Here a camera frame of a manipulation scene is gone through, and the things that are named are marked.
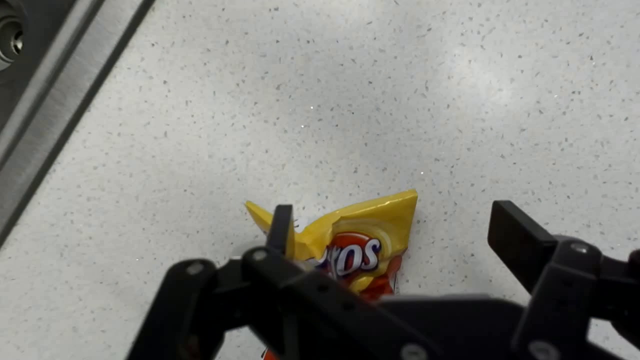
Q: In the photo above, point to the stainless steel double sink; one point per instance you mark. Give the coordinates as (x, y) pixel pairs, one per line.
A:
(53, 101)

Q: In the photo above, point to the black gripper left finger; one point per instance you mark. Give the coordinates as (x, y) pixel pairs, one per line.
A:
(293, 312)

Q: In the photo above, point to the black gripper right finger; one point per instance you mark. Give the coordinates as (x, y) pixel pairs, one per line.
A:
(566, 287)

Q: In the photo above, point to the orange and yellow chips packet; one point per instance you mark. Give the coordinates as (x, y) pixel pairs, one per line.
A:
(373, 223)

